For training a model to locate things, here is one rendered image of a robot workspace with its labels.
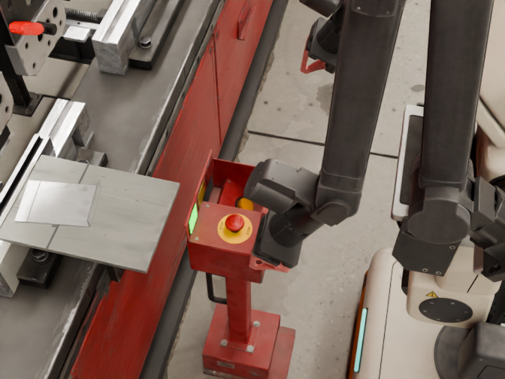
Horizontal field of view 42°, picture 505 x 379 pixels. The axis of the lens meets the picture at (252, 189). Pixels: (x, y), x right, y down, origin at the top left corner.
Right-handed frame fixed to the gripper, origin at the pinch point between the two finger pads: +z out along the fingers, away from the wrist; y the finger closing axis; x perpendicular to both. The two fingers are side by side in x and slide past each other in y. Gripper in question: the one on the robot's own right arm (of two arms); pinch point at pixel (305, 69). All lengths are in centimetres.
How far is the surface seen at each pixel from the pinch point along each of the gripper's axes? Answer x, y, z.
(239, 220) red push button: 1.7, 26.4, 20.1
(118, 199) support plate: -23.1, 38.6, 11.3
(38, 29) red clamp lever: -45, 30, -9
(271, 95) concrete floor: 25, -84, 99
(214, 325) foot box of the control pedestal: 24, 21, 86
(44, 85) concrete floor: -56, -69, 140
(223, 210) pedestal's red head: -0.8, 22.8, 24.7
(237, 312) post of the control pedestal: 22, 25, 64
